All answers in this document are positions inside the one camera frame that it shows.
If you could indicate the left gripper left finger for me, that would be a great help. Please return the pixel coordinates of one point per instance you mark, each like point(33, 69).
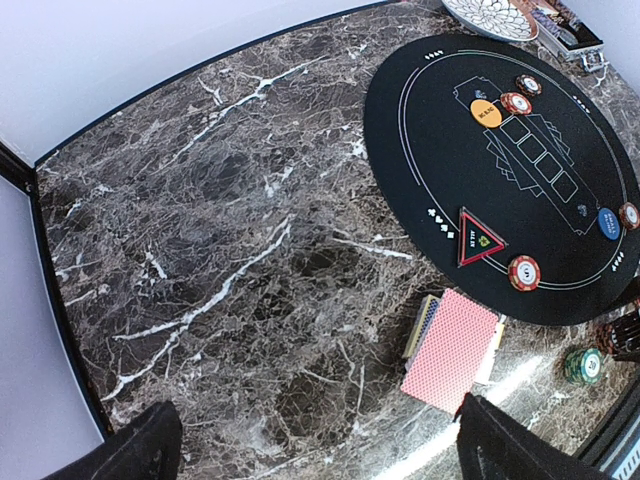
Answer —
point(148, 447)

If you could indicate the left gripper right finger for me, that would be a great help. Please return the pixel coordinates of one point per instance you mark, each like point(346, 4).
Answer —
point(492, 445)

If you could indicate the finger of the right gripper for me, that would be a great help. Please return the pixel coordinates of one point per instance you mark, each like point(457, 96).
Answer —
point(625, 336)

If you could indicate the orange black poker chip stack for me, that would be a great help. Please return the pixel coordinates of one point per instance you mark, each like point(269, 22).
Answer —
point(605, 339)

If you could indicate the red chip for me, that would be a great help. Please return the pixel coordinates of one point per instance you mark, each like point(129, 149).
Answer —
point(516, 103)
point(524, 273)
point(629, 216)

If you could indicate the red triangular all-in marker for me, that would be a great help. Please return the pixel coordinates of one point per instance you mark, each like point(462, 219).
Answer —
point(477, 240)

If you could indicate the orange big blind button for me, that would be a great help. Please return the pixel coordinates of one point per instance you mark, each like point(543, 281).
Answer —
point(486, 113)

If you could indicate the green poker chip stack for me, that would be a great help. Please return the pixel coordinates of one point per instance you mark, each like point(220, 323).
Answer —
point(583, 367)

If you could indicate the red-backed playing card deck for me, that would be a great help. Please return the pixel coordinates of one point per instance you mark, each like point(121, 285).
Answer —
point(449, 358)

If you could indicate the blue small blind button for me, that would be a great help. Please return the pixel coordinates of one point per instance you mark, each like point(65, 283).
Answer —
point(609, 224)

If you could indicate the round black poker mat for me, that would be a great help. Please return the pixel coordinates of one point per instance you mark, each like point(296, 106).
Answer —
point(537, 180)

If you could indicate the aluminium poker chip case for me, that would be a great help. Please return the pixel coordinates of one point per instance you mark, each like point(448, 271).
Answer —
point(565, 35)

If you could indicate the patterned ceramic plate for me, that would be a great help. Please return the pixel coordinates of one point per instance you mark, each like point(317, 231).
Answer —
point(502, 20)

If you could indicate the white slotted cable duct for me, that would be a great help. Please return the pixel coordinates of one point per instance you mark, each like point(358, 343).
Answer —
point(622, 463)

